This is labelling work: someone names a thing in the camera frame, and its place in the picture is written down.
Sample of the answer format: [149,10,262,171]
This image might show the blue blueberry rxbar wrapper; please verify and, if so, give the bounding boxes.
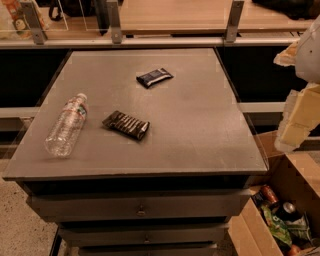
[136,68,173,88]

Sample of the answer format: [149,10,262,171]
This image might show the middle metal bracket post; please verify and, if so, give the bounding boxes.
[106,0,123,44]

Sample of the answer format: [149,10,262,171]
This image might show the brass drawer knob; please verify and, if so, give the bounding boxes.
[144,235,151,244]
[136,205,146,217]

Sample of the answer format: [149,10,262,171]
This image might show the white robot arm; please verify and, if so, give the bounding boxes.
[274,16,320,152]

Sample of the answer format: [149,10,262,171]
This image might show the wooden desk top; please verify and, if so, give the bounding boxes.
[120,0,313,34]

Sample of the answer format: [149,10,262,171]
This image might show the metal bracket post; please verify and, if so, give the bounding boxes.
[224,0,244,43]
[106,0,123,44]
[20,0,47,45]

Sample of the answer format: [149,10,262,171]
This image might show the dark chocolate rxbar wrapper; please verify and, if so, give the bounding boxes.
[102,111,150,140]

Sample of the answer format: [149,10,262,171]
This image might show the brass top drawer knob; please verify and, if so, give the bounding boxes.
[136,205,146,217]

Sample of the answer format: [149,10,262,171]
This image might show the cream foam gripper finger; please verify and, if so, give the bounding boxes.
[274,83,320,152]

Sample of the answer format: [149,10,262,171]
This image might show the red apple in box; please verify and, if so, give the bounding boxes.
[285,245,301,256]

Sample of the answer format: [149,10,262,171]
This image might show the grey drawer cabinet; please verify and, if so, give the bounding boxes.
[4,49,266,256]

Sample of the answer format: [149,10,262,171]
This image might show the clear plastic water bottle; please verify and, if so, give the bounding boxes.
[44,93,88,158]

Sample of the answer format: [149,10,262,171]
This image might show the left metal bracket post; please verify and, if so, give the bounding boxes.
[20,0,47,45]

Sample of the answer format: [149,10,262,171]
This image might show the red soda can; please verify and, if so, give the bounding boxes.
[260,185,279,204]

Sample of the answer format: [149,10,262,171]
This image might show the brown cardboard box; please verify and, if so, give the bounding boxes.
[228,131,320,256]

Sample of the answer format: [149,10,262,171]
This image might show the right metal bracket post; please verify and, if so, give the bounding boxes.
[224,0,244,43]

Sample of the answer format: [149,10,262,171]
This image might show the orange snack package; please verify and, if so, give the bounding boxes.
[0,0,49,40]

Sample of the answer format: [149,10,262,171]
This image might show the green snack bag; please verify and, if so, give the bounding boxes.
[261,205,292,248]

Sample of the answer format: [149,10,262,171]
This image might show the silver topped dark can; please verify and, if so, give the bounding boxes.
[276,202,297,221]

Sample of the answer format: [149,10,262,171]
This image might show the black bag with strap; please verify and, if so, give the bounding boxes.
[48,0,95,21]

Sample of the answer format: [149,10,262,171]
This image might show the dark bag top right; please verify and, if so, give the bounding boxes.
[252,0,320,20]

